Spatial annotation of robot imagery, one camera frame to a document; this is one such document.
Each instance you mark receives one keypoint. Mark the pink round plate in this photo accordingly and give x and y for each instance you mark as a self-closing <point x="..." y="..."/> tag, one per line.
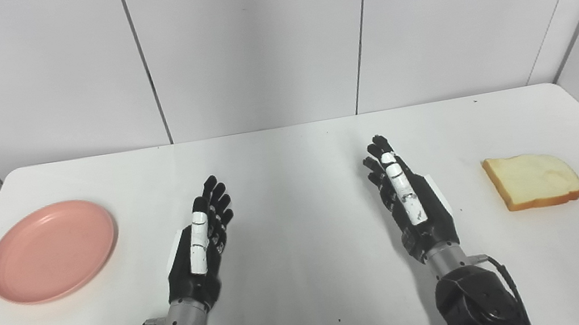
<point x="50" y="252"/>

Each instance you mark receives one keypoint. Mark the slice of white bread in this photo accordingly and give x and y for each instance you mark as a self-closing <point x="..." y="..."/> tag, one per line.
<point x="533" y="178"/>

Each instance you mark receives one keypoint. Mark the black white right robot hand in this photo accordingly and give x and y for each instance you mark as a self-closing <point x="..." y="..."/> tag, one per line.
<point x="431" y="227"/>

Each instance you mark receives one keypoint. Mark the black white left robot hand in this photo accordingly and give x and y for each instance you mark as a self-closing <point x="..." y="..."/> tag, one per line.
<point x="193" y="283"/>

